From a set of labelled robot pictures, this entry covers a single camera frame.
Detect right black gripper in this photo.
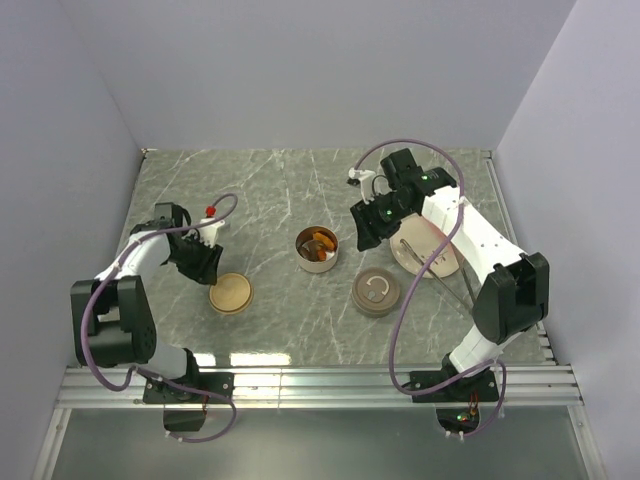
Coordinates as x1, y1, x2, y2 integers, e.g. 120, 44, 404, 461
350, 192, 415, 253

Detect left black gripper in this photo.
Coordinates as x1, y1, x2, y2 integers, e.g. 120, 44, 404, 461
168, 232, 223, 285

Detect metal tongs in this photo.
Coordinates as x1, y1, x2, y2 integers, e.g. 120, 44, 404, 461
399, 238, 481, 311

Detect brown round lid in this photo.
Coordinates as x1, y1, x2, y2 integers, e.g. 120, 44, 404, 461
351, 267, 401, 302

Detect beige round lid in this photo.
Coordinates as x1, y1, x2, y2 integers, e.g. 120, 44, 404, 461
209, 273, 254, 315

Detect brown mushroom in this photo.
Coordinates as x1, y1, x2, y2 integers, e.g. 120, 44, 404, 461
302, 239, 322, 261

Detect brown steel lunch container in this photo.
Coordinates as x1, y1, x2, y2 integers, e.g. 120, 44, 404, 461
352, 297, 399, 318

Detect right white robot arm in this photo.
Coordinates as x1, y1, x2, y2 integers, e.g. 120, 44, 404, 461
347, 148, 550, 400

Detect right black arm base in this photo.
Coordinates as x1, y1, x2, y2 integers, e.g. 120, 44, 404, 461
402, 354, 507, 440

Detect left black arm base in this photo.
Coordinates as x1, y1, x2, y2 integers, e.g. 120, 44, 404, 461
142, 349, 237, 443

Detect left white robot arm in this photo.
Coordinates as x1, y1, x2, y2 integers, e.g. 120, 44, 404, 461
70, 202, 226, 402

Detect beige steel lunch container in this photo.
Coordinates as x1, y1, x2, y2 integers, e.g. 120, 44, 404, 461
294, 226, 339, 274

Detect pink white plate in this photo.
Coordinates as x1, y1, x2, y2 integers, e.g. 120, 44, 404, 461
389, 214, 460, 278

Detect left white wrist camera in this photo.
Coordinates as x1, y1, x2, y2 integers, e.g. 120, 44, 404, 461
196, 205, 228, 248

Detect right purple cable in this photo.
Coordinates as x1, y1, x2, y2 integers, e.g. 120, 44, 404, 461
353, 138, 507, 439

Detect aluminium rail frame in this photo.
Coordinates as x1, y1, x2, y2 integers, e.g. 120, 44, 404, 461
37, 148, 605, 479

